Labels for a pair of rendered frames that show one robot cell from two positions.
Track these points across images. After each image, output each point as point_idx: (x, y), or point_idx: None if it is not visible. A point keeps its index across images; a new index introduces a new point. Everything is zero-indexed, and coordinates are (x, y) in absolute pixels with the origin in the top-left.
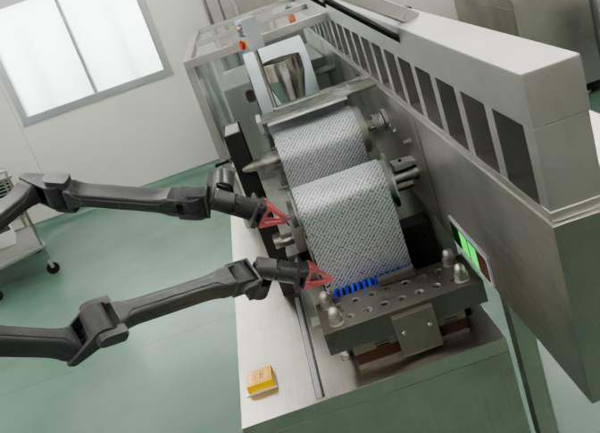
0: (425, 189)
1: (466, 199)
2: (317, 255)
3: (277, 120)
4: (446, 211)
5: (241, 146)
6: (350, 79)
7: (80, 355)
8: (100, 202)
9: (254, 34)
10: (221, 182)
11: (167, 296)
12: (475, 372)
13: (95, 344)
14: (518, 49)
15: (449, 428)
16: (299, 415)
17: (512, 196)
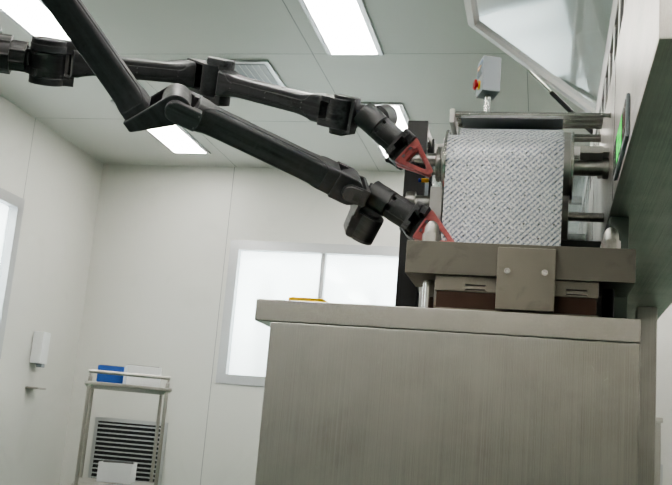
0: (609, 181)
1: (628, 42)
2: (446, 207)
3: (473, 115)
4: None
5: (422, 137)
6: None
7: (141, 117)
8: (248, 88)
9: (493, 74)
10: (379, 106)
11: (259, 129)
12: (581, 355)
13: (162, 113)
14: None
15: (518, 429)
16: (331, 312)
17: None
